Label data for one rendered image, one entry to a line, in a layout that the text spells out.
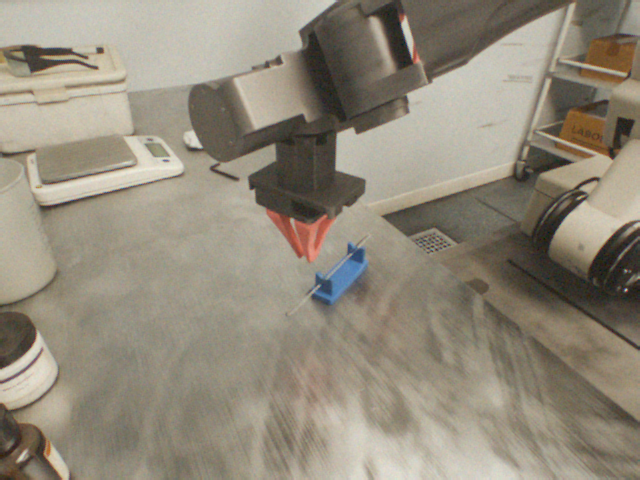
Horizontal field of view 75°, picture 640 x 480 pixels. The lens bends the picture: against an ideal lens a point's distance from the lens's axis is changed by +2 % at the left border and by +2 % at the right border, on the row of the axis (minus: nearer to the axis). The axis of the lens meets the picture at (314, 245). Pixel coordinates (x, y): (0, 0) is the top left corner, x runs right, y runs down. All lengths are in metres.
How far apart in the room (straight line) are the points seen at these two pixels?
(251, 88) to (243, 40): 1.24
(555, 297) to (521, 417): 0.82
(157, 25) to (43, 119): 0.52
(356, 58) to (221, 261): 0.39
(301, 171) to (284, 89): 0.09
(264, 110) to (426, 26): 0.11
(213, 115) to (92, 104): 0.77
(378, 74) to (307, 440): 0.32
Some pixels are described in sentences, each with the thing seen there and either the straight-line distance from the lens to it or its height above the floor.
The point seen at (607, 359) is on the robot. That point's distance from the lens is 1.17.
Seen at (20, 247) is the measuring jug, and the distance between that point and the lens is 0.62.
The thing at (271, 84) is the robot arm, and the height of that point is 1.04.
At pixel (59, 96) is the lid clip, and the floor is 0.86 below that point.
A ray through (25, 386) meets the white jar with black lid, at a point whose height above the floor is 0.78.
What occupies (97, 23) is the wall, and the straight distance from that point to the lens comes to 1.44.
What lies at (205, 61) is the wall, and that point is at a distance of 1.50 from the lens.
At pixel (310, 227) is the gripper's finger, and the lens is 0.39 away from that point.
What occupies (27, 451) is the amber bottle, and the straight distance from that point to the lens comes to 0.40.
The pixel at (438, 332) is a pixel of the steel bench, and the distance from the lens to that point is 0.52.
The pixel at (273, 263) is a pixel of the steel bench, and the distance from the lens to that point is 0.60.
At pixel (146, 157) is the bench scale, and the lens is 0.90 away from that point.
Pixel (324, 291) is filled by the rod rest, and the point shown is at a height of 0.76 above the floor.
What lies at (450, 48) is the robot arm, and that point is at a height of 1.07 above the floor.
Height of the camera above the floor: 1.12
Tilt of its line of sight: 36 degrees down
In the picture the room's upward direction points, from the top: straight up
